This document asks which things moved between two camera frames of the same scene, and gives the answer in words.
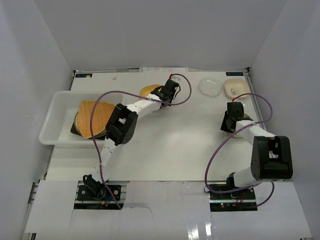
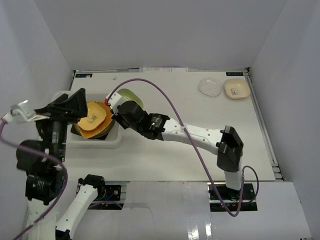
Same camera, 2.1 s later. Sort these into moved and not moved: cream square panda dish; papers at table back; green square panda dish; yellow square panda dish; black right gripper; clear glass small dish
Moved: green square panda dish; yellow square panda dish; black right gripper
Not moved: clear glass small dish; cream square panda dish; papers at table back
